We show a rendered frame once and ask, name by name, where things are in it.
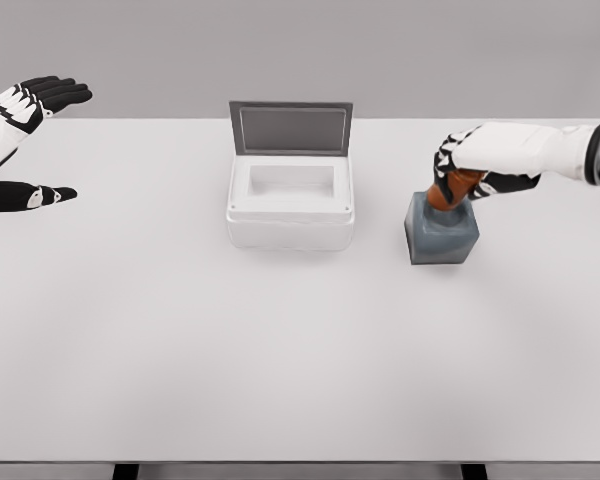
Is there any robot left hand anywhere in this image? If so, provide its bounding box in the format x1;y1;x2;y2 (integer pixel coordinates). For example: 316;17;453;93
0;75;93;214

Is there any white box with grey lid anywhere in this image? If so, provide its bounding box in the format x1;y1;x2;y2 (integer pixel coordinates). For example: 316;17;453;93
225;100;356;251

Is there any brown wooden stamp handle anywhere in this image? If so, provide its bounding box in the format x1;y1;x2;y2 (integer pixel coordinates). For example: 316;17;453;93
425;168;485;213

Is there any grey square stamp base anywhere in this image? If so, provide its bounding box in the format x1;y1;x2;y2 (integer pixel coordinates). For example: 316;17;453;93
403;191;481;266

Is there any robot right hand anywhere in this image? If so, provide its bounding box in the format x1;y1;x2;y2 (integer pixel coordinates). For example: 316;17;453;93
432;121;564;206

